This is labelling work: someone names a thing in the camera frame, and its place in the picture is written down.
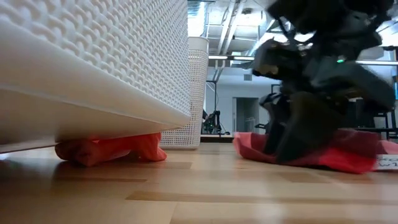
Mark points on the black background robot arm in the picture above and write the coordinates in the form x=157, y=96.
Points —
x=213, y=123

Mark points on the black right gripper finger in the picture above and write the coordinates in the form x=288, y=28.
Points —
x=308, y=127
x=276, y=124

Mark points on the small crimson garment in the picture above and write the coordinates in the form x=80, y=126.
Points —
x=342, y=158

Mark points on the small coral pink garment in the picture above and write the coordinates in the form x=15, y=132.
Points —
x=388, y=147

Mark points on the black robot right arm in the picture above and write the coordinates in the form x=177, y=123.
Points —
x=326, y=15

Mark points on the black ceiling light rail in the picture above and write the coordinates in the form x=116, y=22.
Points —
x=230, y=58

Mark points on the white perforated plastic bin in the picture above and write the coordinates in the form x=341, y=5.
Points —
x=93, y=46
x=199, y=77

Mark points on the silver ventilation duct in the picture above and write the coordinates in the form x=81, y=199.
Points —
x=258, y=46

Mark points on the coral red garment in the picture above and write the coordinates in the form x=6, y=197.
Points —
x=109, y=149

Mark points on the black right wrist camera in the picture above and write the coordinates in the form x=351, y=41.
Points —
x=280, y=59

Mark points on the grey wall vent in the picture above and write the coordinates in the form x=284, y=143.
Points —
x=247, y=77

